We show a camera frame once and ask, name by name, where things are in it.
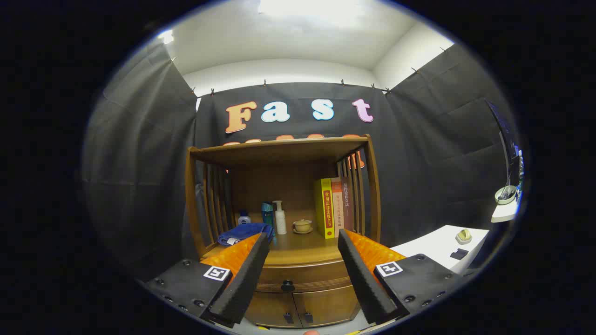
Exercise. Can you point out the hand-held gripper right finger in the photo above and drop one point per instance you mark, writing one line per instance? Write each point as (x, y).
(358, 274)

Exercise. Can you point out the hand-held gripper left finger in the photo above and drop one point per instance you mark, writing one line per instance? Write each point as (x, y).
(251, 274)

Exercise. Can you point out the wooden drawer with black knob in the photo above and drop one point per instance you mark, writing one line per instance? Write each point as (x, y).
(312, 274)

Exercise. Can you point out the wooden cabinet door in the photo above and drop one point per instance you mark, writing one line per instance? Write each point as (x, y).
(270, 309)
(330, 304)

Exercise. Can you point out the wooden countertop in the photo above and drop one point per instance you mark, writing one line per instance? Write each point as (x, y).
(298, 246)

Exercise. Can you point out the white drawer cabinet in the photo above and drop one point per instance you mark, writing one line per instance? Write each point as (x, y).
(433, 246)

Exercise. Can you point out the wooden cabinet with slatted shelf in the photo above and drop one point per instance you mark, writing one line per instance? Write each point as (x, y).
(279, 153)

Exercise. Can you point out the folded blue towel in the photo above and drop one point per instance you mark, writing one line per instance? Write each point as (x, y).
(242, 231)

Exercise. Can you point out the small white blue-capped bottle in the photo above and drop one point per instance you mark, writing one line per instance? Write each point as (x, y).
(244, 218)

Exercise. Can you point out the white pump bottle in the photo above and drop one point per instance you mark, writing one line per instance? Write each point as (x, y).
(281, 223)

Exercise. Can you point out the teal blue bottle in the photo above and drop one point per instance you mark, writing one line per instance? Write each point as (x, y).
(267, 216)

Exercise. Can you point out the beige lidded tea cup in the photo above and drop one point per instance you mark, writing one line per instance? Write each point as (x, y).
(302, 226)

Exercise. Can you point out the orange spine book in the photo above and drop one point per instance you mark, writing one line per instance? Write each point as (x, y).
(337, 204)

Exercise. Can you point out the thick yellow book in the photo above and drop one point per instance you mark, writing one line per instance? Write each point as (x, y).
(321, 209)

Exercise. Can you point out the brown spine book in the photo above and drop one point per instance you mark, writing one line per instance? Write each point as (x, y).
(347, 200)

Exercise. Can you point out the small flat black object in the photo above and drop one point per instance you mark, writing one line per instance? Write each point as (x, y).
(459, 254)

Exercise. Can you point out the white side ledge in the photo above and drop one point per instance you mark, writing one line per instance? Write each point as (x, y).
(505, 213)

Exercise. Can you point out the white bowl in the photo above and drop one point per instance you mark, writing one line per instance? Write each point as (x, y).
(505, 195)

